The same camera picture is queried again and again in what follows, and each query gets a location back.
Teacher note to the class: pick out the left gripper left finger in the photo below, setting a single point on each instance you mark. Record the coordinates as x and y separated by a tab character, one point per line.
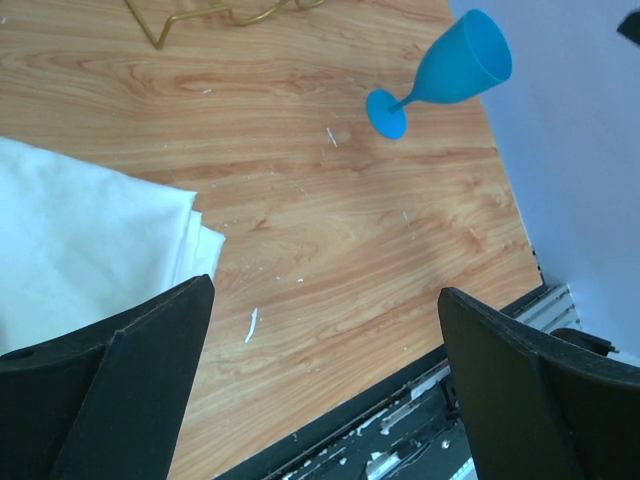
106	401

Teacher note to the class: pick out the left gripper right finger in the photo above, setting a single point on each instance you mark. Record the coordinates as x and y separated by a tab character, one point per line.
534	405

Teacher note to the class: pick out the blue wine glass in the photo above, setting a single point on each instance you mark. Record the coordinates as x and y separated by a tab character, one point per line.
468	59

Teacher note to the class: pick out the folded beige cloth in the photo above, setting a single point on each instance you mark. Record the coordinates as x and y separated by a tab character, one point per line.
80	243

